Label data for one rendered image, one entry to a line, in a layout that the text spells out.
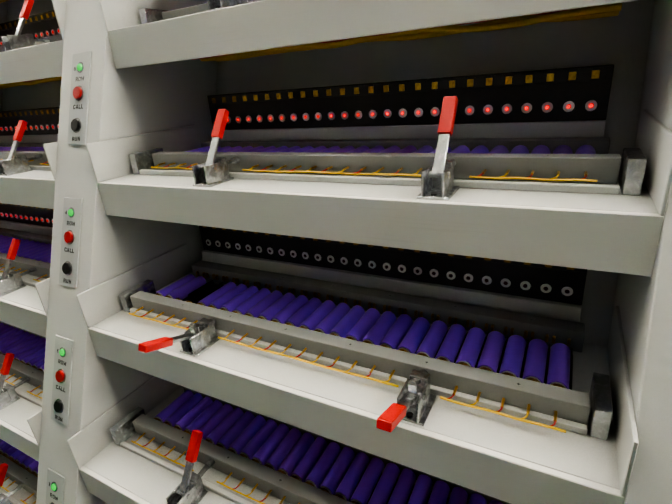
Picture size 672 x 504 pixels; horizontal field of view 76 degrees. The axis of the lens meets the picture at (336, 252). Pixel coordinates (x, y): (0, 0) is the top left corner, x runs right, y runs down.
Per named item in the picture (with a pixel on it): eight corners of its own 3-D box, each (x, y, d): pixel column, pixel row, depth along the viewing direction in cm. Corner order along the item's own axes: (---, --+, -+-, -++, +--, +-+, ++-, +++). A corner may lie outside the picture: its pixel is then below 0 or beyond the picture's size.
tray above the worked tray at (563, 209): (651, 277, 30) (698, 63, 25) (106, 215, 58) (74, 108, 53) (627, 200, 46) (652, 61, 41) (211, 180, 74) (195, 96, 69)
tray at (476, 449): (614, 541, 31) (639, 443, 28) (96, 356, 59) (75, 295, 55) (603, 376, 47) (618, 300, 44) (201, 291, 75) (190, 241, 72)
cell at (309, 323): (336, 313, 55) (311, 339, 50) (324, 310, 56) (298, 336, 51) (335, 300, 55) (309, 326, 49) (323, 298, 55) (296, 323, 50)
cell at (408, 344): (430, 332, 50) (412, 364, 44) (414, 328, 51) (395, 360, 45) (430, 318, 49) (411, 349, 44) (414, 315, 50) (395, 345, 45)
